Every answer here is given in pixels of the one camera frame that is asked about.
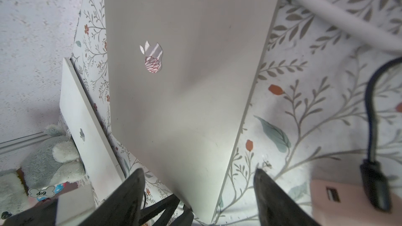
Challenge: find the white power cable right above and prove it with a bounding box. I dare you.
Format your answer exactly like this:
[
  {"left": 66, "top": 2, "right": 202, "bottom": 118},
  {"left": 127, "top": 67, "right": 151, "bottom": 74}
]
[{"left": 285, "top": 0, "right": 402, "bottom": 54}]

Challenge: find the floral table mat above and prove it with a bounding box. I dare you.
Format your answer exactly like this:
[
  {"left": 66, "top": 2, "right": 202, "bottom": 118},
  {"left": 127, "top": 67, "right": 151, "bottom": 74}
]
[{"left": 71, "top": 0, "right": 402, "bottom": 226}]

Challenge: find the pink charger plug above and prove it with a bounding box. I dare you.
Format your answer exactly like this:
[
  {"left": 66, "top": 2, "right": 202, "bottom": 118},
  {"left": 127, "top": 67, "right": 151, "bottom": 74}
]
[{"left": 310, "top": 180, "right": 402, "bottom": 226}]

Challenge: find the silver laptop back right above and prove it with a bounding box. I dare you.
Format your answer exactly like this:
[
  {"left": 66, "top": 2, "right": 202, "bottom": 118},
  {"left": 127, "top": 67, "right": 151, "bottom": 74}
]
[{"left": 104, "top": 0, "right": 280, "bottom": 223}]

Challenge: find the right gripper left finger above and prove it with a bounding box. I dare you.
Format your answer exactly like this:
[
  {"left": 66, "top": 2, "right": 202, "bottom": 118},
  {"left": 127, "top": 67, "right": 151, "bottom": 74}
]
[{"left": 80, "top": 168, "right": 145, "bottom": 226}]

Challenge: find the grey husky plush toy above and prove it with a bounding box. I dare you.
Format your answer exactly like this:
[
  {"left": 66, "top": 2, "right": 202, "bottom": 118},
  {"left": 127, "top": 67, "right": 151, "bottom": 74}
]
[{"left": 1, "top": 125, "right": 85, "bottom": 220}]

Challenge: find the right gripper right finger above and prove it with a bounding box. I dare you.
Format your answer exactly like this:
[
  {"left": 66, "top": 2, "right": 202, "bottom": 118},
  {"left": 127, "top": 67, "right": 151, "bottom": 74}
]
[{"left": 253, "top": 168, "right": 319, "bottom": 226}]

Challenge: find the white laptop back left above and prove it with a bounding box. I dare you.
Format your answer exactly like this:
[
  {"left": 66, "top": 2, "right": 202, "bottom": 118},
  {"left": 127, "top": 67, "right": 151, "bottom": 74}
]
[{"left": 60, "top": 58, "right": 125, "bottom": 201}]

